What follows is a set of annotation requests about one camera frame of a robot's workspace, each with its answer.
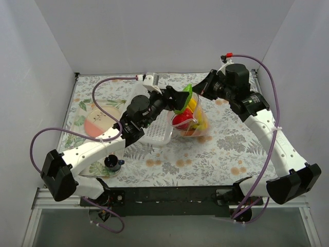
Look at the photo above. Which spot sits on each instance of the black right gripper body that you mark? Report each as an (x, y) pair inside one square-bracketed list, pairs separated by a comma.
[(208, 84)]

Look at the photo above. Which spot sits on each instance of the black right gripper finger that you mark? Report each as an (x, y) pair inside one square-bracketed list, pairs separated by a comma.
[(212, 77), (206, 90)]

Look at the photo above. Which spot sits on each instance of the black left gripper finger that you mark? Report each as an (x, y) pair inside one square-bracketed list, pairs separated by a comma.
[(178, 104), (171, 93)]

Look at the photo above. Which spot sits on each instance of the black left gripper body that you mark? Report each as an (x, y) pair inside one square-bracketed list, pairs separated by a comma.
[(169, 95)]

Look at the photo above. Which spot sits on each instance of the green cucumber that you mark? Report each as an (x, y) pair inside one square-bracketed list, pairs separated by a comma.
[(188, 90)]

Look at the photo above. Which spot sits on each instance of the red apple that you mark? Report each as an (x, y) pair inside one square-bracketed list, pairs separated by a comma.
[(182, 121)]

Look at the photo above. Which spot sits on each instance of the clear zip top bag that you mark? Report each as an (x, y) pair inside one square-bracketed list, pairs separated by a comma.
[(172, 115)]

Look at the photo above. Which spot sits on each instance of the yellow banana bunch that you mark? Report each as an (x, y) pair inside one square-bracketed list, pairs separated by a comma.
[(200, 121)]

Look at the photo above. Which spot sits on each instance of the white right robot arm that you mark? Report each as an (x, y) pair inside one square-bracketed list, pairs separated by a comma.
[(294, 175)]

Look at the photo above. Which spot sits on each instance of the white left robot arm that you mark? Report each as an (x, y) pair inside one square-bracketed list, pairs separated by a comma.
[(60, 171)]

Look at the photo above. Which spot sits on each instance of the white plastic basket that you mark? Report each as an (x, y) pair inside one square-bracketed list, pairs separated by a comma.
[(159, 132)]

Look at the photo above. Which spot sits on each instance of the pink beige round plate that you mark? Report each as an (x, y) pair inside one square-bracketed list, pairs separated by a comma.
[(97, 123)]

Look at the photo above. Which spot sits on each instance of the dark blue mug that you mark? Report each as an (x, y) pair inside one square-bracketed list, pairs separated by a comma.
[(112, 163)]

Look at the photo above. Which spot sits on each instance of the floral table mat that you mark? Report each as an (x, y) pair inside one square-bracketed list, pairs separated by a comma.
[(227, 153)]

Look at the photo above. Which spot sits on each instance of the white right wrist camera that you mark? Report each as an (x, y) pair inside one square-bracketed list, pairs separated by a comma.
[(226, 60)]

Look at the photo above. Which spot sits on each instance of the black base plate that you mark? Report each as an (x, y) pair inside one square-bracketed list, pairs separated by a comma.
[(173, 201)]

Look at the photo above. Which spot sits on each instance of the aluminium frame rail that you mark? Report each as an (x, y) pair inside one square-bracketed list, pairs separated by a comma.
[(74, 223)]

